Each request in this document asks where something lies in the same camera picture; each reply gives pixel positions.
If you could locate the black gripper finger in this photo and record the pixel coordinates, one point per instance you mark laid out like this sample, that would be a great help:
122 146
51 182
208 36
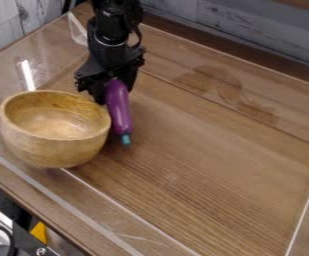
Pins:
127 77
97 91

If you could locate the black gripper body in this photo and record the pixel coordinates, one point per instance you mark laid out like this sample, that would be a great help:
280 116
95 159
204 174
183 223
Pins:
105 64

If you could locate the purple toy eggplant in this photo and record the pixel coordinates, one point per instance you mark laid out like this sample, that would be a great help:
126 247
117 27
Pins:
117 102

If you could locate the brown wooden bowl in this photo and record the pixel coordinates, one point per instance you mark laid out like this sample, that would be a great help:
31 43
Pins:
54 129

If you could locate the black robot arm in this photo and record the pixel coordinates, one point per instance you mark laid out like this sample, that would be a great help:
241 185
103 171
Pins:
114 25

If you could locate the yellow sticker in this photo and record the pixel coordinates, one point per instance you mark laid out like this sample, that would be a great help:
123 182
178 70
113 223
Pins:
39 232

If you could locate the clear acrylic tray wall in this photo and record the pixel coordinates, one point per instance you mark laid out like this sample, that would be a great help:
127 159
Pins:
213 181

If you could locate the black metal base plate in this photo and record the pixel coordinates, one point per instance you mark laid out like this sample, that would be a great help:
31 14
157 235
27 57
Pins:
26 245

